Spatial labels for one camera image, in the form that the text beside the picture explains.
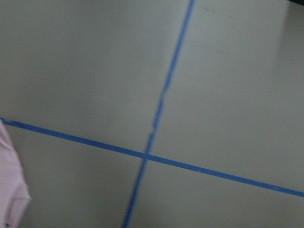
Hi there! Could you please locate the pink Snoopy t-shirt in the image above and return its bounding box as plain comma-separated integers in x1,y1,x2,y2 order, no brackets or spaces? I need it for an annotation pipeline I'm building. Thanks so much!
0,122,31,228

